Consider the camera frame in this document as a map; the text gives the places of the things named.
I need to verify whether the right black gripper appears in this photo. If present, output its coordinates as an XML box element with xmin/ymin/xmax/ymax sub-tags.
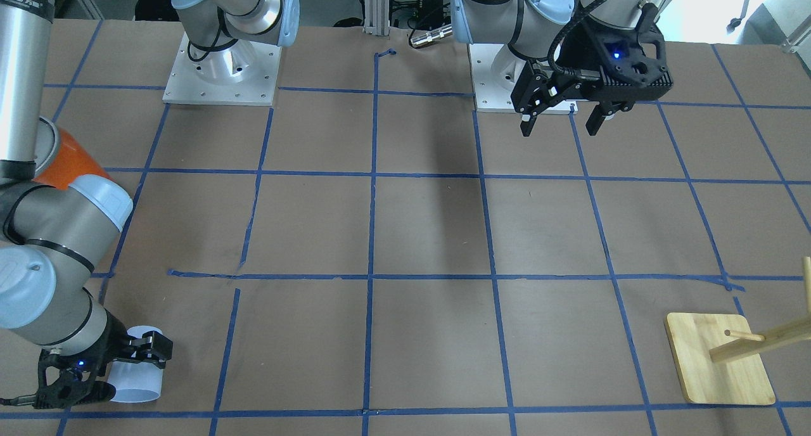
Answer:
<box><xmin>35</xmin><ymin>314</ymin><xmax>174</xmax><ymax>409</ymax></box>

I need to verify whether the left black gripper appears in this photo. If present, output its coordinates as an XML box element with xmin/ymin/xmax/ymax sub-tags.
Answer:
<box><xmin>511</xmin><ymin>18</ymin><xmax>673</xmax><ymax>138</ymax></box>

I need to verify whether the light blue plastic cup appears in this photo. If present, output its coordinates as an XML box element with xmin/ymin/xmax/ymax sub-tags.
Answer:
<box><xmin>106</xmin><ymin>361</ymin><xmax>164</xmax><ymax>402</ymax></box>

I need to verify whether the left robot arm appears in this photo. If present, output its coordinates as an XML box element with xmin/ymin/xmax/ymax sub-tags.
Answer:
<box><xmin>450</xmin><ymin>0</ymin><xmax>673</xmax><ymax>136</ymax></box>

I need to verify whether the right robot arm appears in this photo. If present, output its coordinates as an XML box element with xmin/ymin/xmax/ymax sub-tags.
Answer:
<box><xmin>2</xmin><ymin>0</ymin><xmax>301</xmax><ymax>409</ymax></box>

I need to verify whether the wooden cup rack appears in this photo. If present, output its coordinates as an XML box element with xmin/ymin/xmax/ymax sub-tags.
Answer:
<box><xmin>664</xmin><ymin>256</ymin><xmax>811</xmax><ymax>405</ymax></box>

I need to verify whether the orange canister with grey lid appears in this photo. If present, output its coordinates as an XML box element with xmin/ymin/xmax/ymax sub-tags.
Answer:
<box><xmin>33</xmin><ymin>117</ymin><xmax>112</xmax><ymax>190</ymax></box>

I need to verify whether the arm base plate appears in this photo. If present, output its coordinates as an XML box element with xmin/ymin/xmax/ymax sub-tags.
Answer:
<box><xmin>468</xmin><ymin>43</ymin><xmax>578</xmax><ymax>115</ymax></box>
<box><xmin>162</xmin><ymin>35</ymin><xmax>282</xmax><ymax>106</ymax></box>

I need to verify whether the aluminium frame post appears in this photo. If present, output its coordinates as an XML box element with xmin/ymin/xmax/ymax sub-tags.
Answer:
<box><xmin>362</xmin><ymin>0</ymin><xmax>390</xmax><ymax>37</ymax></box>

